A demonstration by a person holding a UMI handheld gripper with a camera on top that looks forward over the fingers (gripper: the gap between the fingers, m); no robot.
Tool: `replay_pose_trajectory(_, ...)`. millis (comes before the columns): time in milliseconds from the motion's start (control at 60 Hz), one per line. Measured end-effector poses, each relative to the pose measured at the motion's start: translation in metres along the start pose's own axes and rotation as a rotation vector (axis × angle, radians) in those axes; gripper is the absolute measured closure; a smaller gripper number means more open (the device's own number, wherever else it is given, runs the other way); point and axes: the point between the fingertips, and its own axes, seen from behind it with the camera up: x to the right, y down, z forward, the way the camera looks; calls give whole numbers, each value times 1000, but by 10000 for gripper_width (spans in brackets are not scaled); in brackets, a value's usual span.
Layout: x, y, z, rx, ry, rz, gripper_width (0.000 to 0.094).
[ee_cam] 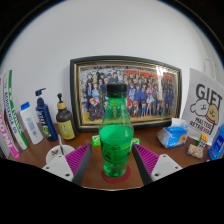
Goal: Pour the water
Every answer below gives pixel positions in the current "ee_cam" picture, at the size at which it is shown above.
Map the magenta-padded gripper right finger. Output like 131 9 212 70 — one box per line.
131 143 184 186

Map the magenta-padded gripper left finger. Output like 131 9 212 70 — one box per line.
42 143 93 186

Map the green plastic drink bottle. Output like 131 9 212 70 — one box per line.
98 83 135 179

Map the white stir stick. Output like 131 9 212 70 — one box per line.
57 134 65 155

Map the blue tissue pack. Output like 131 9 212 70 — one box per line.
156 117 190 149

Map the small clear snack packet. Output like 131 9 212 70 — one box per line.
186 143 204 160

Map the dark amber pump bottle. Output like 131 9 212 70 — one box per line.
55 92 77 141

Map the small colourful cube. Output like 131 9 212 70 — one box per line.
197 133 209 150

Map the blue pump bottle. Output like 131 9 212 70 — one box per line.
35 87 59 142

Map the white bottle with blue cap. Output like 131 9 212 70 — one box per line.
19 101 45 145

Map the blue and white pouch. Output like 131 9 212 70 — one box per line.
208 123 224 161

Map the white paper gift bag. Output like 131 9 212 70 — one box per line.
181 59 224 147

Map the framed group picture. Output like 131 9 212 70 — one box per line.
69 55 183 133

